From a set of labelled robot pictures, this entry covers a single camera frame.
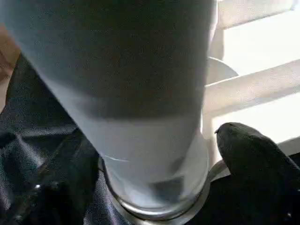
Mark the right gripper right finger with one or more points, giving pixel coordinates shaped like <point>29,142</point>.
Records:
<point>262,178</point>

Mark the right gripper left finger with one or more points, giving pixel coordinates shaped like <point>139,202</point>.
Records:
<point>56,187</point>

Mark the white plastic table top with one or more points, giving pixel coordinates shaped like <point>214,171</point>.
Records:
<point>262,70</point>

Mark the white plastic table leg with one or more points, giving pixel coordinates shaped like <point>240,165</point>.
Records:
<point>126,93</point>

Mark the black work mat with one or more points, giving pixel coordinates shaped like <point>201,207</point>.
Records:
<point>28,117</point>

